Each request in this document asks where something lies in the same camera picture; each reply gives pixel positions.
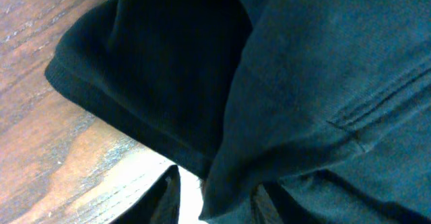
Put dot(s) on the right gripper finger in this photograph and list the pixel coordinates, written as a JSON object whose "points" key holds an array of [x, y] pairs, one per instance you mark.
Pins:
{"points": [[159, 205]]}

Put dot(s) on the dark teal t-shirt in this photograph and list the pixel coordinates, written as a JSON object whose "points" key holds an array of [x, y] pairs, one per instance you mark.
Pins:
{"points": [[289, 111]]}

